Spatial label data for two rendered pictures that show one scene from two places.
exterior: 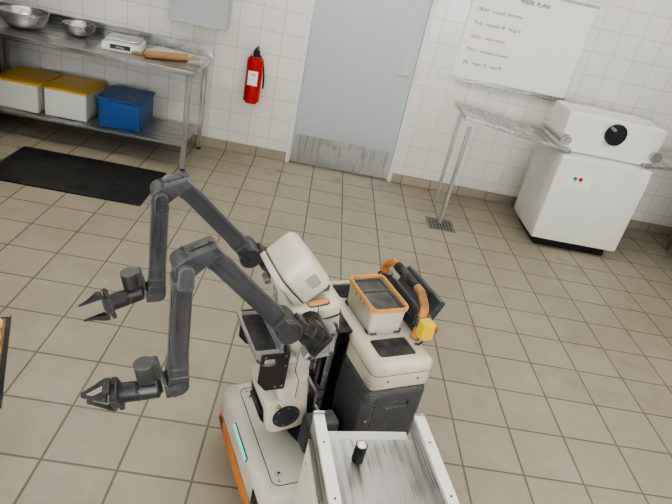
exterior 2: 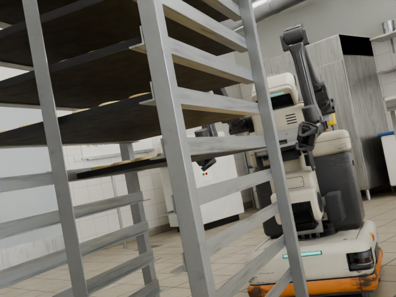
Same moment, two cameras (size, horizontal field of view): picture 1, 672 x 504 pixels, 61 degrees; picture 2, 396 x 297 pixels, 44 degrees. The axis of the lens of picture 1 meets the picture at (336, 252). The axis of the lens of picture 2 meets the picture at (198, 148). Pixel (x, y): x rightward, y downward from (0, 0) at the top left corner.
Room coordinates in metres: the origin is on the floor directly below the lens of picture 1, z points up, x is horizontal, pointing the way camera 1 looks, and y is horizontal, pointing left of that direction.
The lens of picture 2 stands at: (-0.04, 2.01, 0.74)
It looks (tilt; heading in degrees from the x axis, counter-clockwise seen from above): 3 degrees up; 321
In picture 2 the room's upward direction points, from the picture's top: 11 degrees counter-clockwise
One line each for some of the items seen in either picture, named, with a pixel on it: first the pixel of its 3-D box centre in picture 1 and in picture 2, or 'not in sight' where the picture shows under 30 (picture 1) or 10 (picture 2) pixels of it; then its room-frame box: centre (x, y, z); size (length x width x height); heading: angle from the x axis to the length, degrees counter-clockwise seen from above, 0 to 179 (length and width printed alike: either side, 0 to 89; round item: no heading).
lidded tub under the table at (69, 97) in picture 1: (75, 98); not in sight; (4.84, 2.56, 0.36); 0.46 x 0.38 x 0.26; 5
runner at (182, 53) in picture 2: not in sight; (208, 63); (0.76, 1.30, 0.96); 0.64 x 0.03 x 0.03; 119
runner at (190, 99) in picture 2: not in sight; (216, 103); (0.76, 1.30, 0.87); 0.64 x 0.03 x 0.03; 119
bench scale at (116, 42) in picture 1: (124, 43); not in sight; (4.85, 2.13, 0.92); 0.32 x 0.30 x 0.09; 12
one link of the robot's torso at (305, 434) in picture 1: (291, 413); (313, 211); (1.60, 0.03, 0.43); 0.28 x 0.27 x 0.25; 29
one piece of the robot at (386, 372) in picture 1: (354, 363); (304, 177); (1.78, -0.17, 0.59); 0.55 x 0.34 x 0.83; 29
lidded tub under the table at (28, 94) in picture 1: (29, 89); not in sight; (4.81, 2.96, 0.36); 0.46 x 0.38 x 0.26; 3
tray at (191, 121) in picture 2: not in sight; (139, 124); (0.93, 1.39, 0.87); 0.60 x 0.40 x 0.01; 119
